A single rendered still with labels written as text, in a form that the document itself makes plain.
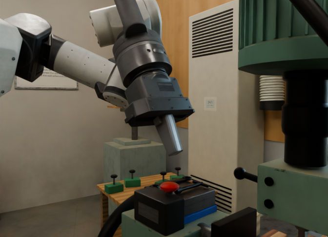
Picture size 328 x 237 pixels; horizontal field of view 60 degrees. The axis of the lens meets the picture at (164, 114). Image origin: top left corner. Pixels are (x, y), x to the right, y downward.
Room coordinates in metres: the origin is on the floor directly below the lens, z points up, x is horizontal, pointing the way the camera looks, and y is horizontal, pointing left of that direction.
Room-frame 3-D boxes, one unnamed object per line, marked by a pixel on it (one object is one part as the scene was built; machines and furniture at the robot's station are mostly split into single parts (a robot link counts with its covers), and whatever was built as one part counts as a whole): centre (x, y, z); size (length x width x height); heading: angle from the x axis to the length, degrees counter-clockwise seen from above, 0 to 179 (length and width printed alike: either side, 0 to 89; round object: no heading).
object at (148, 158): (2.78, 0.28, 0.79); 0.62 x 0.48 x 1.58; 32
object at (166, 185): (0.44, -0.01, 1.02); 0.03 x 0.03 x 0.01
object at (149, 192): (0.48, -0.01, 0.99); 0.13 x 0.11 x 0.06; 131
